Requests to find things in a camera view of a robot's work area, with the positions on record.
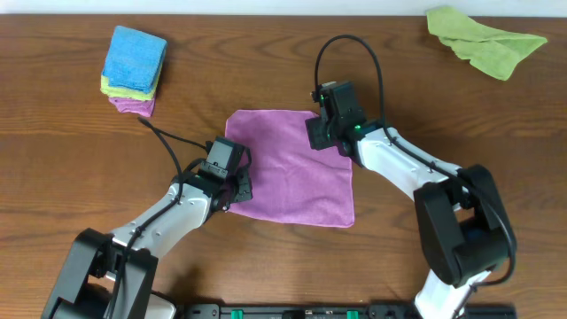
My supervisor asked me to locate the purple cloth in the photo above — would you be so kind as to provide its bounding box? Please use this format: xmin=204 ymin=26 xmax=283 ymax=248
xmin=225 ymin=110 xmax=355 ymax=228
xmin=109 ymin=97 xmax=155 ymax=117

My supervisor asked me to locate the folded purple cloth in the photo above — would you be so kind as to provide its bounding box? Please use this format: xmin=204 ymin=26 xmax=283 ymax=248
xmin=109 ymin=97 xmax=155 ymax=117

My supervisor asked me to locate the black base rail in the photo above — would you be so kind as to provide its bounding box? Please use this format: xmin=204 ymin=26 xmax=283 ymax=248
xmin=176 ymin=302 xmax=518 ymax=319

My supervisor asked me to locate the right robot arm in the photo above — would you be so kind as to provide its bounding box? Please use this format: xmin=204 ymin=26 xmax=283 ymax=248
xmin=306 ymin=82 xmax=517 ymax=318

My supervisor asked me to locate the right black cable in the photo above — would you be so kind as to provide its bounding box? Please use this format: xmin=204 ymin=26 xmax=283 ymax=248
xmin=313 ymin=34 xmax=518 ymax=319

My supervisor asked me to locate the folded blue cloth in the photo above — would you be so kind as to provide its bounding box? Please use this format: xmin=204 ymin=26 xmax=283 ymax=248
xmin=102 ymin=26 xmax=167 ymax=94

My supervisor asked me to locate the loose green cloth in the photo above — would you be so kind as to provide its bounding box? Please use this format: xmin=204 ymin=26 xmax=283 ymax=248
xmin=426 ymin=5 xmax=548 ymax=81

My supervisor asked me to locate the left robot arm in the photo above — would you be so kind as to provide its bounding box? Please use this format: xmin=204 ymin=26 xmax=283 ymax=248
xmin=42 ymin=136 xmax=252 ymax=319

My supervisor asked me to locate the folded green cloth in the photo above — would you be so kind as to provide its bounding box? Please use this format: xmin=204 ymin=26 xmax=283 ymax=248
xmin=100 ymin=71 xmax=161 ymax=101

